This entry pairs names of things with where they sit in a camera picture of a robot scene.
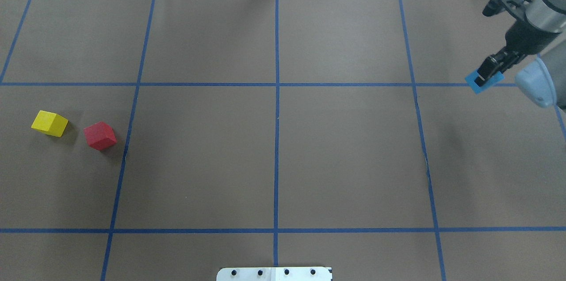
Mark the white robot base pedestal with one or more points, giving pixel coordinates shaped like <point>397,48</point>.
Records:
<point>293,273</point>

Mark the blue cube block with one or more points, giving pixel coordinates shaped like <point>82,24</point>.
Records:
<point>478,85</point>

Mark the yellow cube block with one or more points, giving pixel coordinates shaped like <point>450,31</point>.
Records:
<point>49,123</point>

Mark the red cube block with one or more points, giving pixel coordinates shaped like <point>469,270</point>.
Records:
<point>100,136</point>

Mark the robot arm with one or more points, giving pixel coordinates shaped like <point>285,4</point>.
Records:
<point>537,24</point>

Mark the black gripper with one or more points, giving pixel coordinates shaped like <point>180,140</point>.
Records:
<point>523,38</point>

